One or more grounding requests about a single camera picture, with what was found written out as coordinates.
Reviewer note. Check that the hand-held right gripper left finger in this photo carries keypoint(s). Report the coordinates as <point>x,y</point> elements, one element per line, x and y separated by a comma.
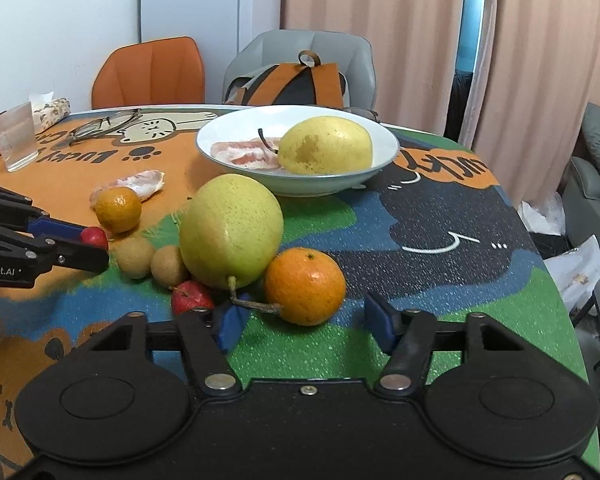
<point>230,325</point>

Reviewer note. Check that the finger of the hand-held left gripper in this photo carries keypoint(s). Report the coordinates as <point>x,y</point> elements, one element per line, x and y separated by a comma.
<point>60,230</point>
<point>82,258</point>

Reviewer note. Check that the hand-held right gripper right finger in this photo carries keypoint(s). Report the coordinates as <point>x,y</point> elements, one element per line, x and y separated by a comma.
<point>380,320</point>

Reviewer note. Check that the small red fruit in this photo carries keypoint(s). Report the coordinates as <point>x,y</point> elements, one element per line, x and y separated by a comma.
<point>95,236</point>
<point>190,300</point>

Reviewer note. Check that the brown kiwi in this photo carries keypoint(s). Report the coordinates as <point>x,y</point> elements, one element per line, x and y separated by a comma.
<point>135,258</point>
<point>169,266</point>

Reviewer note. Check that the small orange mandarin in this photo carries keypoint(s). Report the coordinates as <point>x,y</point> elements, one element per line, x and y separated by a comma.
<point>118,210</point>

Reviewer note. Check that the large orange mandarin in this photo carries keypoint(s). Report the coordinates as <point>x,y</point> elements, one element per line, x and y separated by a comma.
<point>305,285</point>

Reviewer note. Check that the peeled pomelo segment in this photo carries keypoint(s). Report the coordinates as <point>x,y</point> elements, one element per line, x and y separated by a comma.
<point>140,182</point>

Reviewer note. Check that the large yellow-green pear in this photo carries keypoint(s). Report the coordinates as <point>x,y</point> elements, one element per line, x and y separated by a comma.
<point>230,230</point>

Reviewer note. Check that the white ceramic bowl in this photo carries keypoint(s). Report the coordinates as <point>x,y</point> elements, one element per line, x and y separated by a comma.
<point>230,132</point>

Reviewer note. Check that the colourful printed table mat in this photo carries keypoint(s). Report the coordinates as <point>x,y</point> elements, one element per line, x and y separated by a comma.
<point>455,285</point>

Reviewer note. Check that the clear glass cup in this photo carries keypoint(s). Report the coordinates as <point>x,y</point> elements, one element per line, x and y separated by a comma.
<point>15,135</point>

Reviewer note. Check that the floral tissue pack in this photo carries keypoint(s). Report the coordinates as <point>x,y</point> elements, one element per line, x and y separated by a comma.
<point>52,110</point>

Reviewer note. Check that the black eyeglasses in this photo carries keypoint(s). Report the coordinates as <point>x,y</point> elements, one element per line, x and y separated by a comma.
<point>125,119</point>

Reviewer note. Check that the pink pomelo pieces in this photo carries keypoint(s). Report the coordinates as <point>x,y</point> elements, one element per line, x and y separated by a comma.
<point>240,152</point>

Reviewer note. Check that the yellow pear with dark stem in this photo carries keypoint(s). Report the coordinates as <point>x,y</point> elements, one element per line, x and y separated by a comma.
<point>330,145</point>

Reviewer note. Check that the orange chair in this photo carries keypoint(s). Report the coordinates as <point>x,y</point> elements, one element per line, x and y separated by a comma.
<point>150,70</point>

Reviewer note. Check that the black bag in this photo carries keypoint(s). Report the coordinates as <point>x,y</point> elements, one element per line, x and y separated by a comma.
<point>550,245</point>

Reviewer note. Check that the white plastic bag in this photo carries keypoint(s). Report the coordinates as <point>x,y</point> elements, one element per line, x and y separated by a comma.
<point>542,212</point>
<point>580,275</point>

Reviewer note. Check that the grey sofa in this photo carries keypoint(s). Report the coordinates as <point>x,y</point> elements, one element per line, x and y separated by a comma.
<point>592,200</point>

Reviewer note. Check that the orange and black backpack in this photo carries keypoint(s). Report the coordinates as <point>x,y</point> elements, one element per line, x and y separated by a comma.
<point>290,85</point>

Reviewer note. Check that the pink curtain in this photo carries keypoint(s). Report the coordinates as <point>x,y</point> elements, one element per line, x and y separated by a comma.
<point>545,60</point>
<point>370,5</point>

